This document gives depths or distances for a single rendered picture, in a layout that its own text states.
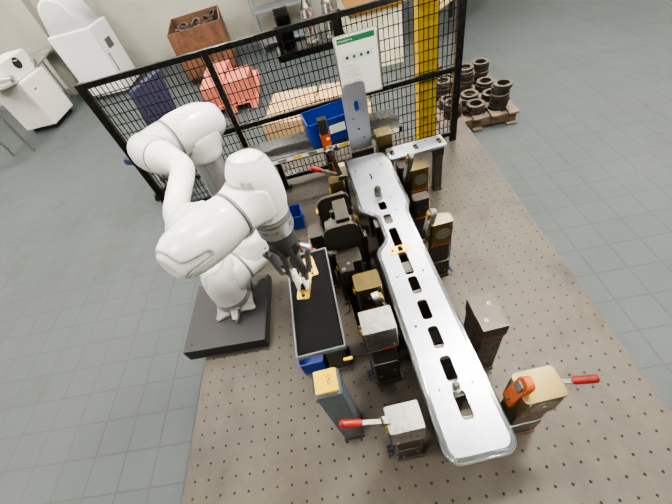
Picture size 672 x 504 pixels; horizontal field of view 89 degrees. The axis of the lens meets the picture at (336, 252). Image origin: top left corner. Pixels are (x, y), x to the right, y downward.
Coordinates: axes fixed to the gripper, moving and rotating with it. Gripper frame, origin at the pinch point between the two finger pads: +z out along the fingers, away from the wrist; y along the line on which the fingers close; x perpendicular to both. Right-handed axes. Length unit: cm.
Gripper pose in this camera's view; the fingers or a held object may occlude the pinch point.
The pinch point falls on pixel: (300, 279)
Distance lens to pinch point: 97.8
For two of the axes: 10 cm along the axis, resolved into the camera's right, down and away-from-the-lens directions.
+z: 2.0, 6.4, 7.4
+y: 9.8, -1.1, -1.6
